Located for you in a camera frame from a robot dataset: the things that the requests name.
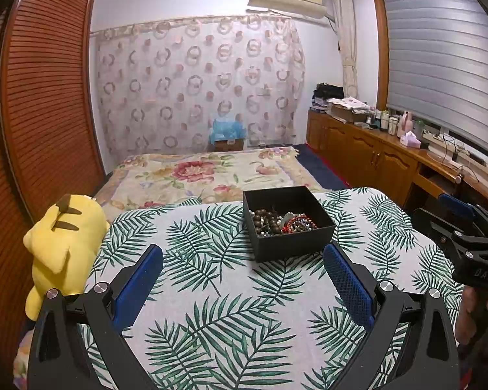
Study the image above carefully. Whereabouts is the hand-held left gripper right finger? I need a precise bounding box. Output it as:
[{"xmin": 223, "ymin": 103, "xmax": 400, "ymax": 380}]
[{"xmin": 322, "ymin": 242, "xmax": 460, "ymax": 390}]

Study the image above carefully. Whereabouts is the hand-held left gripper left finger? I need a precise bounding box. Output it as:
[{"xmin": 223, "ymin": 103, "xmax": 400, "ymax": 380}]
[{"xmin": 26, "ymin": 245, "xmax": 164, "ymax": 390}]

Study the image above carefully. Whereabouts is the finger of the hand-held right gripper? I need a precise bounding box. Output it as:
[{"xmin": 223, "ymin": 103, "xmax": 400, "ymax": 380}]
[
  {"xmin": 411, "ymin": 207, "xmax": 488, "ymax": 267},
  {"xmin": 438, "ymin": 193, "xmax": 488, "ymax": 236}
]

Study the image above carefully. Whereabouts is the black square box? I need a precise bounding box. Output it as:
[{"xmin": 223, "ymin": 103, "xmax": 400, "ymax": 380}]
[{"xmin": 243, "ymin": 186, "xmax": 336, "ymax": 263}]

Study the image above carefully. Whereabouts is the red string bracelet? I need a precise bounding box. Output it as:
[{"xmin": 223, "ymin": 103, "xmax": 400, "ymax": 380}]
[{"xmin": 282, "ymin": 215, "xmax": 319, "ymax": 235}]

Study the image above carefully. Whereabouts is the brown wooden bead bracelet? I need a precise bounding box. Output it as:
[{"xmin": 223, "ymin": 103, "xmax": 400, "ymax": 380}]
[{"xmin": 250, "ymin": 208, "xmax": 284, "ymax": 237}]

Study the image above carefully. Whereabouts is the person's right hand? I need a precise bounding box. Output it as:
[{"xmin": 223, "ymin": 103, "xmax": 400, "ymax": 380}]
[{"xmin": 455, "ymin": 285, "xmax": 488, "ymax": 346}]

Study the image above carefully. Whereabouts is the white power strip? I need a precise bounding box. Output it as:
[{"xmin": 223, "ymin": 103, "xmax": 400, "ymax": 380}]
[{"xmin": 423, "ymin": 133, "xmax": 478, "ymax": 159}]

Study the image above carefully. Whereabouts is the pink tissue box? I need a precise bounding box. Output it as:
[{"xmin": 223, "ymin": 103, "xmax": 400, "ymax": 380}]
[{"xmin": 399, "ymin": 131, "xmax": 422, "ymax": 148}]

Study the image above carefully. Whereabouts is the yellow plush toy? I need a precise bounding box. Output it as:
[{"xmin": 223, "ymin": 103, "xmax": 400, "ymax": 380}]
[{"xmin": 23, "ymin": 194, "xmax": 111, "ymax": 321}]

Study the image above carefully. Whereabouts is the long wooden cabinet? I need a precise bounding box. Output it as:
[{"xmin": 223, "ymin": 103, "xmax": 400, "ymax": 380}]
[{"xmin": 306, "ymin": 108, "xmax": 488, "ymax": 220}]

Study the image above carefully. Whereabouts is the leaf print cloth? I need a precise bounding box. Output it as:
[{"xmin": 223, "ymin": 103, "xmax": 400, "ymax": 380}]
[{"xmin": 79, "ymin": 187, "xmax": 464, "ymax": 390}]

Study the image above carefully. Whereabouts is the row of toiletry bottles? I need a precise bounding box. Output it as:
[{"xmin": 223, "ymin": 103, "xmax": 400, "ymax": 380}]
[{"xmin": 366, "ymin": 108, "xmax": 426, "ymax": 139}]

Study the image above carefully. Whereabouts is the floral bed blanket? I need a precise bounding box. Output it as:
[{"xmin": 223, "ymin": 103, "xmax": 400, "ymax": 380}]
[{"xmin": 93, "ymin": 146, "xmax": 324, "ymax": 212}]

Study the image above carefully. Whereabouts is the dark blue bed sheet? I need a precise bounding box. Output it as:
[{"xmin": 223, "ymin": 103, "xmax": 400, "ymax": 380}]
[{"xmin": 293, "ymin": 144, "xmax": 350, "ymax": 191}]

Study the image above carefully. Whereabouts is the floral patterned fabric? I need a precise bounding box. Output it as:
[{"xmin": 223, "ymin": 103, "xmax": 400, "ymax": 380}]
[{"xmin": 13, "ymin": 329, "xmax": 39, "ymax": 390}]

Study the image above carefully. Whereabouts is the flat cardboard box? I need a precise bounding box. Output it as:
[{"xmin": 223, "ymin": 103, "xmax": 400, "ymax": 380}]
[{"xmin": 329, "ymin": 101, "xmax": 372, "ymax": 125}]

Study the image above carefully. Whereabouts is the grey window blind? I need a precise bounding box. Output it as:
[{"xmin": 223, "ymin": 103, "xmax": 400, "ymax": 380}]
[{"xmin": 380, "ymin": 0, "xmax": 488, "ymax": 159}]

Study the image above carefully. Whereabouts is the small cardboard box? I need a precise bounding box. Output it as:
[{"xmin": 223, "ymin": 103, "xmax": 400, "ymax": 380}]
[{"xmin": 214, "ymin": 138, "xmax": 245, "ymax": 153}]

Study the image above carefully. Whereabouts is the pile of dark clothes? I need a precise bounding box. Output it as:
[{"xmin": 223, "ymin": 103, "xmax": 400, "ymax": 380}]
[{"xmin": 312, "ymin": 83, "xmax": 344, "ymax": 109}]

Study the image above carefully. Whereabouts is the blue plastic bag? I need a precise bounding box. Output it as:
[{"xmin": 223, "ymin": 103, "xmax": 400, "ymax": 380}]
[{"xmin": 209, "ymin": 118, "xmax": 248, "ymax": 144}]

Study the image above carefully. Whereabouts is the cream window drape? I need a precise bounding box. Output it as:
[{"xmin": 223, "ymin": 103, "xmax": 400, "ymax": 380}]
[{"xmin": 329, "ymin": 0, "xmax": 359, "ymax": 98}]

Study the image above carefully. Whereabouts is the brown slatted wardrobe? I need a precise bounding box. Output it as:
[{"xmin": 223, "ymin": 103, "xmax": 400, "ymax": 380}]
[{"xmin": 0, "ymin": 0, "xmax": 106, "ymax": 390}]

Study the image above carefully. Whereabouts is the wooden window frame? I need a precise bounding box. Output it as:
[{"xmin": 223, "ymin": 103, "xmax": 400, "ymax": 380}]
[{"xmin": 372, "ymin": 0, "xmax": 392, "ymax": 111}]

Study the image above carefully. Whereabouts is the ring patterned curtain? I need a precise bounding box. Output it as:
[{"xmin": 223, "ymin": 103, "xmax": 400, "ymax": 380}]
[{"xmin": 91, "ymin": 14, "xmax": 305, "ymax": 159}]

